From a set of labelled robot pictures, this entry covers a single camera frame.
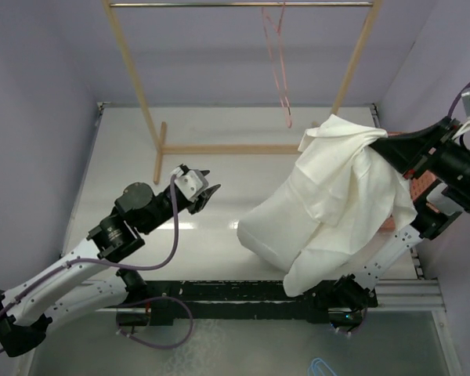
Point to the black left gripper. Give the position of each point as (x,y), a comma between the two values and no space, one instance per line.
(201,200)

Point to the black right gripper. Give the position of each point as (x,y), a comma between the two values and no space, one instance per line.
(409,149)

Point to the white dress shirt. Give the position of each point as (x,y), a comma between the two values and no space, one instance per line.
(338,195)

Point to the pink wire hanger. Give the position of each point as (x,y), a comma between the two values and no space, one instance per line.
(272,31)

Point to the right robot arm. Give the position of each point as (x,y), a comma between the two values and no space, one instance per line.
(400,241)

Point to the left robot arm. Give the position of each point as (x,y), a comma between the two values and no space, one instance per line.
(93,275)

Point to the pink plastic basket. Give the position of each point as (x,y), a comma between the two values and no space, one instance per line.
(419,192)

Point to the wooden clothes rack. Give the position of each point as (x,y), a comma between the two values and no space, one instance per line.
(158,135)

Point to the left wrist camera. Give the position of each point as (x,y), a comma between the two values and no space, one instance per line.
(188,183)

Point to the aluminium table rail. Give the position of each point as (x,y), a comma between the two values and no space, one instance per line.
(409,296)

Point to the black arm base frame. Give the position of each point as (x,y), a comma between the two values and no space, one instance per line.
(239,301)

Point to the blue wire hanger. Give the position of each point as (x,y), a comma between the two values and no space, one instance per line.
(318,367)

